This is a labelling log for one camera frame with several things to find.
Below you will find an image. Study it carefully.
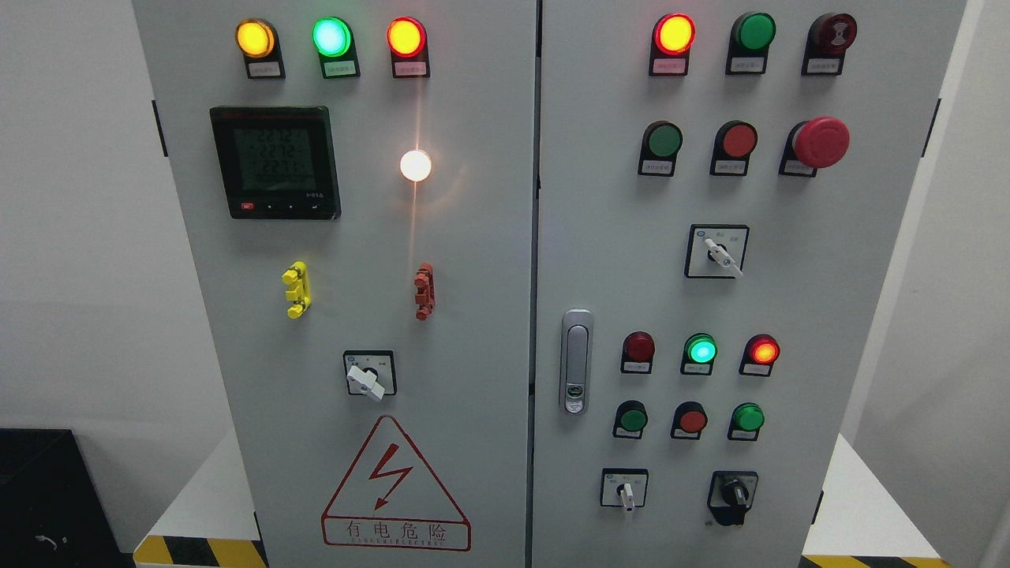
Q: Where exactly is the black rotary knob switch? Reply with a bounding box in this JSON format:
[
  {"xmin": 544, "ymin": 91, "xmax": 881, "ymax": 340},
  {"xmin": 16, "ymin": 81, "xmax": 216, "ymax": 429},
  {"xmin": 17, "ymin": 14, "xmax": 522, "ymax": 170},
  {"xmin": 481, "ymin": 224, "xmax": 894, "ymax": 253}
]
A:
[{"xmin": 706, "ymin": 470, "xmax": 760, "ymax": 526}]

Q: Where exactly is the red terminal connector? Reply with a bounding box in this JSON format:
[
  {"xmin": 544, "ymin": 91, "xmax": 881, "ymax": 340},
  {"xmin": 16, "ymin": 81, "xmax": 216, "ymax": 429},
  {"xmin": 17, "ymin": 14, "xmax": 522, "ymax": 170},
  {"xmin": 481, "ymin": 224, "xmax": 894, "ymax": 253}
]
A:
[{"xmin": 413, "ymin": 263, "xmax": 436, "ymax": 321}]

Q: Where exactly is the dark red lamp left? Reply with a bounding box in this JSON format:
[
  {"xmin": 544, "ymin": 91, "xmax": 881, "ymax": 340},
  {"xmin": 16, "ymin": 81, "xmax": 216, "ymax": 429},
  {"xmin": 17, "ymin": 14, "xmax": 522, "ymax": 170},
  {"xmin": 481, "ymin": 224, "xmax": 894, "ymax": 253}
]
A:
[{"xmin": 621, "ymin": 332, "xmax": 657, "ymax": 374}]

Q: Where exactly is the white lit indicator lamp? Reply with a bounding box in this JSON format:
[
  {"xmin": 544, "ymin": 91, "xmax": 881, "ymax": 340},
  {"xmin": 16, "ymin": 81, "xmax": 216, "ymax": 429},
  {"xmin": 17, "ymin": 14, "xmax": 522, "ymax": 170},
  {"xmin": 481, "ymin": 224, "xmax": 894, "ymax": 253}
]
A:
[{"xmin": 399, "ymin": 150, "xmax": 432, "ymax": 183}]

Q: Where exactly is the grey cabinet left door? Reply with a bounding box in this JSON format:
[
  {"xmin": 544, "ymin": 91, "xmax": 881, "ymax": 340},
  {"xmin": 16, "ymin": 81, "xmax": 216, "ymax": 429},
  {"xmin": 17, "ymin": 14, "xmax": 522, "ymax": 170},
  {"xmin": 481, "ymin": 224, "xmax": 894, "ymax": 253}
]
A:
[{"xmin": 133, "ymin": 1, "xmax": 537, "ymax": 567}]

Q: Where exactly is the grey cabinet door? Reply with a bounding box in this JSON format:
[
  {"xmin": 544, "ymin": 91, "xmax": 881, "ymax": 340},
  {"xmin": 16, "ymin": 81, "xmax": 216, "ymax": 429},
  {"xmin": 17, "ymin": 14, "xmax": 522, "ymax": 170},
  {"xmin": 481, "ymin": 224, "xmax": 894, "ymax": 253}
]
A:
[
  {"xmin": 530, "ymin": 1, "xmax": 967, "ymax": 567},
  {"xmin": 133, "ymin": 1, "xmax": 537, "ymax": 567}
]

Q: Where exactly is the green push button lower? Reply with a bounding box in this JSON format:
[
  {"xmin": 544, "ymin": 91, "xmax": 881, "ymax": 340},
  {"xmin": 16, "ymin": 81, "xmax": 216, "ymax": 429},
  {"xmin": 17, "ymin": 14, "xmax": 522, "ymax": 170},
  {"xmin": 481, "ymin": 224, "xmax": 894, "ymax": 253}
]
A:
[{"xmin": 611, "ymin": 400, "xmax": 649, "ymax": 439}]

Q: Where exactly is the green push button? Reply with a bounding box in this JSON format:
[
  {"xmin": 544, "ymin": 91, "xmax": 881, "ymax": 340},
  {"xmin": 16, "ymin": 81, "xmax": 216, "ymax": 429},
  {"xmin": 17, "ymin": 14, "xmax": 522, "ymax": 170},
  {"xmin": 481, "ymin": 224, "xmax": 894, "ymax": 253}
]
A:
[
  {"xmin": 611, "ymin": 400, "xmax": 649, "ymax": 439},
  {"xmin": 638, "ymin": 120, "xmax": 683, "ymax": 178}
]

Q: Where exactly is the green lit lamp middle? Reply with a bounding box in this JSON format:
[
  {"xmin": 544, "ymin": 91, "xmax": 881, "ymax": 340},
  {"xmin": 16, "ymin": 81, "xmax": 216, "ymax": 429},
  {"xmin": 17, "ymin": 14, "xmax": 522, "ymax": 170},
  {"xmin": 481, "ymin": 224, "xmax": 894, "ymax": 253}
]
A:
[{"xmin": 679, "ymin": 332, "xmax": 718, "ymax": 376}]

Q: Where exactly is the yellow terminal connector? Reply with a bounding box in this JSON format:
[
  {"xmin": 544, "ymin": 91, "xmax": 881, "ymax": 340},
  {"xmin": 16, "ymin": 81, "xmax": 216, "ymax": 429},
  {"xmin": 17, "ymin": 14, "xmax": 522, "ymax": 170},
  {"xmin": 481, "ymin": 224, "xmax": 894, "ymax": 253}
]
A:
[{"xmin": 281, "ymin": 261, "xmax": 312, "ymax": 320}]

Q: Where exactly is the green push button upper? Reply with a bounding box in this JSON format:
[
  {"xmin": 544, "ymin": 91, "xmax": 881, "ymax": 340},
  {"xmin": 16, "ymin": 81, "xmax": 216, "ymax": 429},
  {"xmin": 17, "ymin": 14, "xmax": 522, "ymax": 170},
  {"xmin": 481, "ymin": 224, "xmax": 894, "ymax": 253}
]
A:
[{"xmin": 638, "ymin": 120, "xmax": 683, "ymax": 178}]

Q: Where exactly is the red push button lower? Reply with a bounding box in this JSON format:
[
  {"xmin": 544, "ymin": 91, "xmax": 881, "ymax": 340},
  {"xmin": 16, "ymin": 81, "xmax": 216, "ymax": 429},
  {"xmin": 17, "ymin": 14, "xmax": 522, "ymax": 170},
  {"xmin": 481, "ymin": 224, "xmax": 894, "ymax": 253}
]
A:
[{"xmin": 670, "ymin": 402, "xmax": 708, "ymax": 441}]

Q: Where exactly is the red push button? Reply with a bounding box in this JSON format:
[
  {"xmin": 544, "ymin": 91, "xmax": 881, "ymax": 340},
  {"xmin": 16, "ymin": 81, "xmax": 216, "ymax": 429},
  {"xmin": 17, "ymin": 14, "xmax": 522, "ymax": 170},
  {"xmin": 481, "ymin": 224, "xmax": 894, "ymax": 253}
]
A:
[
  {"xmin": 709, "ymin": 120, "xmax": 758, "ymax": 177},
  {"xmin": 670, "ymin": 402, "xmax": 708, "ymax": 441}
]

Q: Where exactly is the grey cabinet right door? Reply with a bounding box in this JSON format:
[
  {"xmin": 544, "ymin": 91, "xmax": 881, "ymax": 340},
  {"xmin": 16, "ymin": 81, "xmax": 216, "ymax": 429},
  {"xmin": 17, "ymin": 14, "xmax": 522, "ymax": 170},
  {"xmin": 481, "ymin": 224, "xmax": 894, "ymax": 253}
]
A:
[{"xmin": 530, "ymin": 1, "xmax": 967, "ymax": 567}]

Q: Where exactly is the red electric hazard warning sticker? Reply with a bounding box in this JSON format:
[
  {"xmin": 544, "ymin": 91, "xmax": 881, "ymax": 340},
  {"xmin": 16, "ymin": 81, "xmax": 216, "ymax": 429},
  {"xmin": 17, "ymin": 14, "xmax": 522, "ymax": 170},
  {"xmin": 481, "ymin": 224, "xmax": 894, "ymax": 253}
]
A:
[{"xmin": 321, "ymin": 416, "xmax": 472, "ymax": 552}]

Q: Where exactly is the black digital power meter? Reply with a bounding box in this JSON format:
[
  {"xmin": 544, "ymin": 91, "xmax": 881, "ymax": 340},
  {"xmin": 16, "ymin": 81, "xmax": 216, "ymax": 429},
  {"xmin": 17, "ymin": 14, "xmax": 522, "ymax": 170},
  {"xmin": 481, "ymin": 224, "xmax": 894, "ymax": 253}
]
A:
[{"xmin": 209, "ymin": 106, "xmax": 342, "ymax": 220}]

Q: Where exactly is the red lamp right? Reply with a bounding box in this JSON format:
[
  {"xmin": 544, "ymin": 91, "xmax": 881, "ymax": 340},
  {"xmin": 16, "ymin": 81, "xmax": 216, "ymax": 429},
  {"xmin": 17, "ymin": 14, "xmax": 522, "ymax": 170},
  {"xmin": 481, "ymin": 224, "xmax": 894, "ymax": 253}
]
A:
[{"xmin": 739, "ymin": 334, "xmax": 780, "ymax": 377}]

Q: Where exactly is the red-rimmed lit indicator lamp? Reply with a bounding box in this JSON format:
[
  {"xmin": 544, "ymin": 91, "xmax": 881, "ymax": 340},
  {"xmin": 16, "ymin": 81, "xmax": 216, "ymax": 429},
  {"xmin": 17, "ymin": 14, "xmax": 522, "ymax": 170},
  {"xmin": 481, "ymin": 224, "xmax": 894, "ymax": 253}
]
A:
[{"xmin": 387, "ymin": 16, "xmax": 430, "ymax": 78}]

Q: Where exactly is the red push button upper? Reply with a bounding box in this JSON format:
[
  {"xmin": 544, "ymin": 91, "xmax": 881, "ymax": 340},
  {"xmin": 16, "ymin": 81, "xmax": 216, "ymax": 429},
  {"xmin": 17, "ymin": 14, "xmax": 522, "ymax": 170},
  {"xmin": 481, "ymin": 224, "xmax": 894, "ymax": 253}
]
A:
[{"xmin": 709, "ymin": 120, "xmax": 758, "ymax": 177}]

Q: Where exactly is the green lamp lower right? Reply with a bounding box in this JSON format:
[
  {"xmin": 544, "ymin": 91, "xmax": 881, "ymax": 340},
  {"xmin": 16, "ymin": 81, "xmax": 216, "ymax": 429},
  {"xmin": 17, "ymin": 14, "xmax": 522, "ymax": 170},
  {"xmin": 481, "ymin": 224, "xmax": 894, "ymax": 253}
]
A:
[{"xmin": 728, "ymin": 402, "xmax": 765, "ymax": 442}]

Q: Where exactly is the red lit lamp right door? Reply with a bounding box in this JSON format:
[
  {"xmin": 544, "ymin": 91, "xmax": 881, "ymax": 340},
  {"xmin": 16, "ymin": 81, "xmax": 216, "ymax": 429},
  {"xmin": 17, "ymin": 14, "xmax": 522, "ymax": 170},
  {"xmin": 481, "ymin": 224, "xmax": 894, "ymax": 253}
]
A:
[{"xmin": 649, "ymin": 13, "xmax": 696, "ymax": 77}]

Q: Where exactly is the green lit indicator lamp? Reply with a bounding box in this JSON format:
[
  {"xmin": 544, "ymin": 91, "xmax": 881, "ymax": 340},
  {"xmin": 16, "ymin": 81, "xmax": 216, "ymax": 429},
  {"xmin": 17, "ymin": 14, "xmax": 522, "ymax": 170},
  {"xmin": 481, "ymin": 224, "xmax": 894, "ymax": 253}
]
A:
[{"xmin": 312, "ymin": 16, "xmax": 360, "ymax": 79}]

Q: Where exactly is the red emergency stop button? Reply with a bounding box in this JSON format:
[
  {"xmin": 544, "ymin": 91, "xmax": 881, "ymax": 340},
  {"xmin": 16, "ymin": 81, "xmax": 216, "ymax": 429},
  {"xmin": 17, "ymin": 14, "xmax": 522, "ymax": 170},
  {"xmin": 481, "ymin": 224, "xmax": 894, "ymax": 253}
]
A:
[{"xmin": 779, "ymin": 116, "xmax": 849, "ymax": 178}]

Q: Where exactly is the yellow indicator lamp top left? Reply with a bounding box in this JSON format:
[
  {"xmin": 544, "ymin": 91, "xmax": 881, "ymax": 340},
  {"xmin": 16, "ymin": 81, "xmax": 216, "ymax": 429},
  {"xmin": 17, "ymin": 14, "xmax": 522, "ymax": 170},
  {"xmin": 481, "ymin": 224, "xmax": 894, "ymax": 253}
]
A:
[{"xmin": 235, "ymin": 18, "xmax": 286, "ymax": 80}]

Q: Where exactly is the green unlit indicator lamp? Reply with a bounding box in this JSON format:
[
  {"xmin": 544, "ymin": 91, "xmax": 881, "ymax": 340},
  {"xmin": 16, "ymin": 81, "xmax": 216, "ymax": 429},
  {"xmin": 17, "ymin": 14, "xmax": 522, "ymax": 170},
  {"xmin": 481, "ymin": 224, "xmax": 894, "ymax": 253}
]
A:
[{"xmin": 725, "ymin": 12, "xmax": 776, "ymax": 76}]

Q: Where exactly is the white platform with hazard stripes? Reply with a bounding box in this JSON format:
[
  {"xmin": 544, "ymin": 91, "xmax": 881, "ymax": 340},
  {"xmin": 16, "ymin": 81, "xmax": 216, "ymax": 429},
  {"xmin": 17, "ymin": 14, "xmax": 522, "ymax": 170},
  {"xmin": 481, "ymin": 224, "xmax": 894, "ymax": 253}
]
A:
[{"xmin": 133, "ymin": 434, "xmax": 945, "ymax": 567}]

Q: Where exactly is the dark red buzzer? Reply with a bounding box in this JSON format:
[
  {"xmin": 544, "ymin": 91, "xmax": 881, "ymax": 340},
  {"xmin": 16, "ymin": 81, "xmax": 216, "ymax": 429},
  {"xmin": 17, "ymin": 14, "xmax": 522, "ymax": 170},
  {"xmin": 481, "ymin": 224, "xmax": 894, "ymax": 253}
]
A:
[{"xmin": 801, "ymin": 12, "xmax": 859, "ymax": 76}]

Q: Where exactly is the black box lower left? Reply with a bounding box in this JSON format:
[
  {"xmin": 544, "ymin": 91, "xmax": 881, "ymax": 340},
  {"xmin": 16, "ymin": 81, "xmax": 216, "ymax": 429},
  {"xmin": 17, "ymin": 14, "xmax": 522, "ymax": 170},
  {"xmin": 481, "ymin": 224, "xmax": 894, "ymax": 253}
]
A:
[{"xmin": 1, "ymin": 428, "xmax": 131, "ymax": 567}]

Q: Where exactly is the silver door handle lock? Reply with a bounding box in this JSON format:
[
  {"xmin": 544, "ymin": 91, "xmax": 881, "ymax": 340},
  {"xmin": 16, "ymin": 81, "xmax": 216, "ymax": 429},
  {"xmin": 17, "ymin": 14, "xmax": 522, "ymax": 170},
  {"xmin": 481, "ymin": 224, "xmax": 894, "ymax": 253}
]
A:
[{"xmin": 559, "ymin": 308, "xmax": 594, "ymax": 416}]

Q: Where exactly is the white lever selector switch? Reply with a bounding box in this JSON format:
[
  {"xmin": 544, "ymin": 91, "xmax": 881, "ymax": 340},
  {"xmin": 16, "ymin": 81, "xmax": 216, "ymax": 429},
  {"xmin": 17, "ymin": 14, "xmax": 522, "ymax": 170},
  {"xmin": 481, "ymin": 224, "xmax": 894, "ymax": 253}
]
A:
[{"xmin": 342, "ymin": 351, "xmax": 398, "ymax": 402}]

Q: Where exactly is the white lever changeover switch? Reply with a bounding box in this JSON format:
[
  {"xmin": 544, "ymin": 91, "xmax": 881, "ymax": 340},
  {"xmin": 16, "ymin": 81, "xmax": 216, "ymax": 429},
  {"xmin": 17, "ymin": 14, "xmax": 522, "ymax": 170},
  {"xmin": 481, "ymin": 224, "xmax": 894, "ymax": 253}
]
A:
[{"xmin": 684, "ymin": 224, "xmax": 750, "ymax": 279}]

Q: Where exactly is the small white lever switch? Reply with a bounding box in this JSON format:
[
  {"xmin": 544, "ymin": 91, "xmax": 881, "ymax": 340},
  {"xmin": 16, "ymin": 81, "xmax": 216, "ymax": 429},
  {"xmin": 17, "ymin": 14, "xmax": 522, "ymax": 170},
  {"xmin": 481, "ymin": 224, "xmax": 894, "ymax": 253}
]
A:
[{"xmin": 599, "ymin": 467, "xmax": 649, "ymax": 520}]

